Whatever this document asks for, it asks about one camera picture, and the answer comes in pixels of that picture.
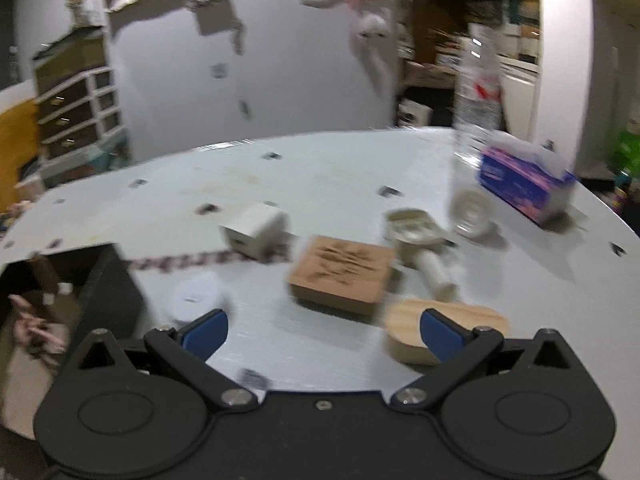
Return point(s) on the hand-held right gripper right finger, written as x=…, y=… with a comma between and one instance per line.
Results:
x=440, y=339

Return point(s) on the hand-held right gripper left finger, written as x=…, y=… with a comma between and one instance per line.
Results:
x=206, y=334

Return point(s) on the oval wooden piece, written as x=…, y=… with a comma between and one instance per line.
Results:
x=405, y=327

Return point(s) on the black storage box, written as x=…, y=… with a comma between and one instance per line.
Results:
x=107, y=290

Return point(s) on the engraved wooden square block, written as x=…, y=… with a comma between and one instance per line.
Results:
x=342, y=275

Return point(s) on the clear plastic cup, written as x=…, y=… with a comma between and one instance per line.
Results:
x=470, y=212

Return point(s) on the white round lid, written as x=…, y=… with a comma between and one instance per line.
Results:
x=196, y=297

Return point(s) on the white cube box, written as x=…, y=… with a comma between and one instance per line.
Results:
x=256, y=230

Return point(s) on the blue purple tissue box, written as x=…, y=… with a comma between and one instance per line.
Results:
x=525, y=182

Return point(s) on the clear water bottle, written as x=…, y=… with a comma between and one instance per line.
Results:
x=477, y=100

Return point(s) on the plastic drawer unit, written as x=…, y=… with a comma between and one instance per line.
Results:
x=80, y=110

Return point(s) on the green package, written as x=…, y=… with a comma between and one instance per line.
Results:
x=627, y=147

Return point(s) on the white plush toy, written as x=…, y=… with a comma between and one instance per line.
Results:
x=371, y=35

